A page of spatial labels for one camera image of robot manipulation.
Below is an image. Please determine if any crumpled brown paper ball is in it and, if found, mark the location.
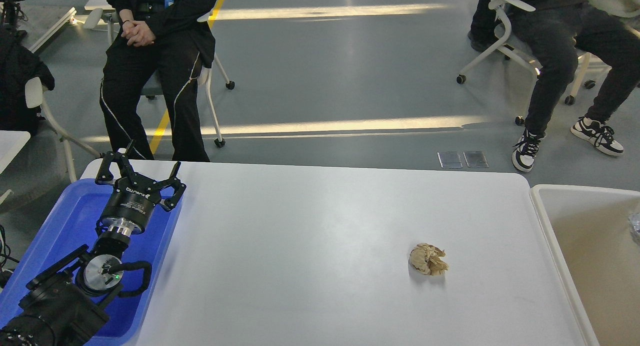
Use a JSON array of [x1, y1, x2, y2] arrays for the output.
[[409, 243, 450, 276]]

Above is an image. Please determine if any white side table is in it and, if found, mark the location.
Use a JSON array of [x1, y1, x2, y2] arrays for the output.
[[0, 130, 31, 204]]

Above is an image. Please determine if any left metal floor plate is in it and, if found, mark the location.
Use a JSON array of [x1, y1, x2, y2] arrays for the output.
[[438, 152, 463, 169]]

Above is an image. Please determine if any person in dark jeans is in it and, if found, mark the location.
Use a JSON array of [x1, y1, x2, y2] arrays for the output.
[[467, 0, 640, 173]]

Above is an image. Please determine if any metal floor plate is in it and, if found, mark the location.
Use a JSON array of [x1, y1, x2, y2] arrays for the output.
[[438, 152, 463, 169], [462, 151, 489, 168]]

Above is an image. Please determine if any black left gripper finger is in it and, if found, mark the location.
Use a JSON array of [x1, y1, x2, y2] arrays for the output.
[[94, 149, 136, 186], [148, 161, 186, 212]]

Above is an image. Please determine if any beige plastic bin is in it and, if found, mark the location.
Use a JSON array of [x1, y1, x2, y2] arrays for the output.
[[530, 185, 640, 346]]

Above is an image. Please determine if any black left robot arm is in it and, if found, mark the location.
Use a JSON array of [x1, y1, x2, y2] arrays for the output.
[[1, 152, 186, 346]]

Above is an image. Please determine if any seated person in black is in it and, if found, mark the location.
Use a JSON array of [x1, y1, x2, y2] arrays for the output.
[[99, 0, 217, 162]]

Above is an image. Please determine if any blue plastic tray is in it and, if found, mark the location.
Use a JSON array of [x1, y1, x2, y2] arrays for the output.
[[0, 179, 182, 346]]

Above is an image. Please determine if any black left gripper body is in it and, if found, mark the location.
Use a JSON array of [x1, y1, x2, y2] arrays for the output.
[[96, 173, 161, 235]]

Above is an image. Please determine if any white chair under person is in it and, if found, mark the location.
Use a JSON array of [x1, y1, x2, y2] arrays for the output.
[[105, 9, 236, 148]]

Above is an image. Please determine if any crinkled silver foil bag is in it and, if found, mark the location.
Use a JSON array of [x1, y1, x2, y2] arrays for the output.
[[628, 213, 640, 245]]

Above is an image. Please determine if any right metal floor plate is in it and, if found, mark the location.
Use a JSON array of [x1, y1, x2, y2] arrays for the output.
[[462, 151, 489, 168]]

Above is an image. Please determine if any white grey office chair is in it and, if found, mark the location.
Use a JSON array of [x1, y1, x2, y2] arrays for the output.
[[456, 0, 595, 105]]

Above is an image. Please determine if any grey chair with black coat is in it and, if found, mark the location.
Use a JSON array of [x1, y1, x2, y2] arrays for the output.
[[0, 26, 102, 212]]

